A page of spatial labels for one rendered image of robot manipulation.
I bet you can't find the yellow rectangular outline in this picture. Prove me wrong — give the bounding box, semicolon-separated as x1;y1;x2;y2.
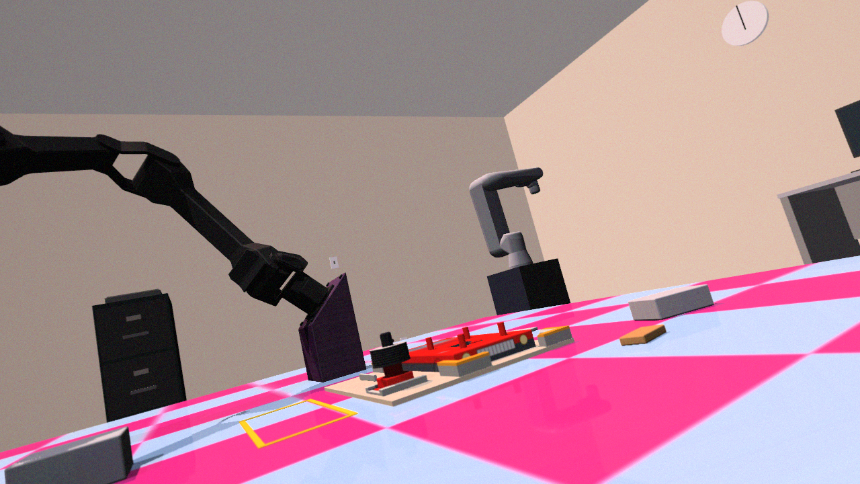
239;399;358;449

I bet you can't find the orange flat block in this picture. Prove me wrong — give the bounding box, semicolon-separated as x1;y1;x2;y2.
619;324;667;346

